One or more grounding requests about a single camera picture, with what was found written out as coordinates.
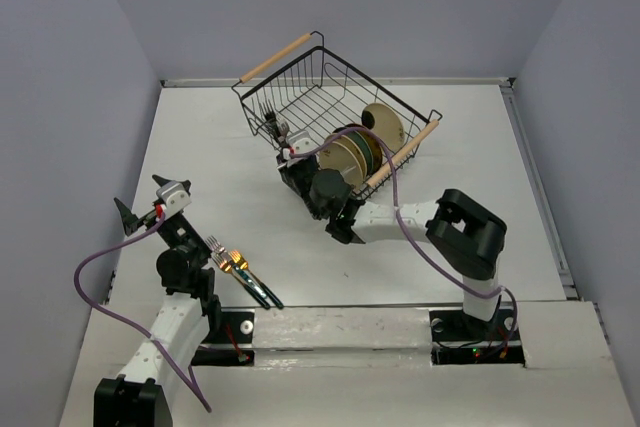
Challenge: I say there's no silver fork teal handle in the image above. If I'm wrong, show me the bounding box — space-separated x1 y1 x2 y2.
205 236 269 307

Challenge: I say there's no plain silver fork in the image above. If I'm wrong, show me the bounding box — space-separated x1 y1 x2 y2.
274 119 290 145

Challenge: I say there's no black fork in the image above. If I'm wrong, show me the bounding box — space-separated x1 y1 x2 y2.
259 100 277 139

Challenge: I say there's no gold fork dark green handle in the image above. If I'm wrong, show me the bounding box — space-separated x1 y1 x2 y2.
213 253 271 309

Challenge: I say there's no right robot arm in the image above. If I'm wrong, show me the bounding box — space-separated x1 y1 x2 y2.
278 156 507 339

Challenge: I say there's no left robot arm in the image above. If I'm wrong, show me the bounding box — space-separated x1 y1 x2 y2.
93 175 222 426

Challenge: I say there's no beige plate in front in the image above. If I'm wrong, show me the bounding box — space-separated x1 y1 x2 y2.
318 142 364 189

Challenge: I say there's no beige plate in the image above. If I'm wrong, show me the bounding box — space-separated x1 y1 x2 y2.
361 103 406 152
324 136 367 172
318 142 364 189

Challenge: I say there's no beige plate in middle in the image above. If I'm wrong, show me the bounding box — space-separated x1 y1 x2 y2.
324 136 367 172

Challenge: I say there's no dark green plate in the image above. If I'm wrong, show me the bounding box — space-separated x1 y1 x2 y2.
333 127 380 176

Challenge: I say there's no gold rimmed dark plate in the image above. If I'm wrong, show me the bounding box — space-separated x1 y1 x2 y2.
344 123 386 173

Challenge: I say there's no beige plate at back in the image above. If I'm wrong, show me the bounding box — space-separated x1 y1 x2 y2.
361 103 406 152

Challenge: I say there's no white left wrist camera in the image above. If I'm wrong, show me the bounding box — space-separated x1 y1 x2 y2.
156 181 191 217

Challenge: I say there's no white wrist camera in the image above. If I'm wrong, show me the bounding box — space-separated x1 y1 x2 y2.
282 130 317 161
156 181 191 217

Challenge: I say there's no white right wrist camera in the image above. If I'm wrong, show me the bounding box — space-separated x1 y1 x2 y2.
282 130 317 161

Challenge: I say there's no black wire dish rack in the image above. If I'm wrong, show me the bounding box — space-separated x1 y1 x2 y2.
232 31 442 200

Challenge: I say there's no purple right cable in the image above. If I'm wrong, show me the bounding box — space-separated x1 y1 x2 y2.
289 129 519 361

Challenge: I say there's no purple cable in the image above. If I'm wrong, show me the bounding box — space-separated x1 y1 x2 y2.
73 209 251 413
289 129 519 361

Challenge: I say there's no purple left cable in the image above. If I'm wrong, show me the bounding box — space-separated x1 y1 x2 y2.
73 209 251 413

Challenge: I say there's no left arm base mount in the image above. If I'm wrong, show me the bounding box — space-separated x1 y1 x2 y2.
191 310 255 367

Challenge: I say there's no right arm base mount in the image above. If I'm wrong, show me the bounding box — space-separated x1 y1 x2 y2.
429 308 525 366

